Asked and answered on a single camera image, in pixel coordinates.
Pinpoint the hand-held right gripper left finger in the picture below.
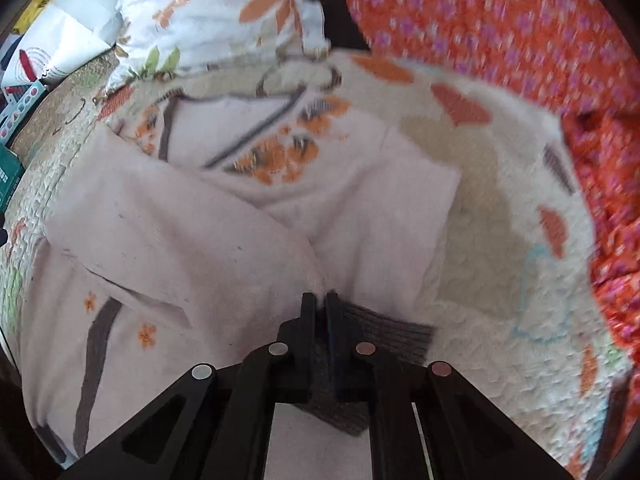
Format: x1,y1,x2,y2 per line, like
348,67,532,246
59,291,318,480

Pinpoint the white paper bag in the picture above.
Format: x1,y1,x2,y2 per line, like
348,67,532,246
0,0,124,89

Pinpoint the pink knit baby sweater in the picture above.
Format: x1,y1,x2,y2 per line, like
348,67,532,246
20,95,462,480

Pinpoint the yellow plastic bag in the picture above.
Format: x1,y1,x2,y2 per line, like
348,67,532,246
11,0,67,37

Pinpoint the orange floral cloth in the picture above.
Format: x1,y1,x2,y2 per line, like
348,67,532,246
320,0,640,383

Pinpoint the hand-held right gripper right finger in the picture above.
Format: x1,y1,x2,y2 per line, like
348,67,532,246
326,291,577,480

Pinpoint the white floral pillow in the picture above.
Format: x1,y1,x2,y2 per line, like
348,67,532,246
107,0,332,92

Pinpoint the green box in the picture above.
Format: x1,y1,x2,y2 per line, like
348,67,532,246
0,144,27,217

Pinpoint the quilted heart print bedspread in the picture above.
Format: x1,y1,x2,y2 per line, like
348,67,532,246
0,52,632,480

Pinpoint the paint palette box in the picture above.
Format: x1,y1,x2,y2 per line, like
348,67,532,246
0,79,49,150

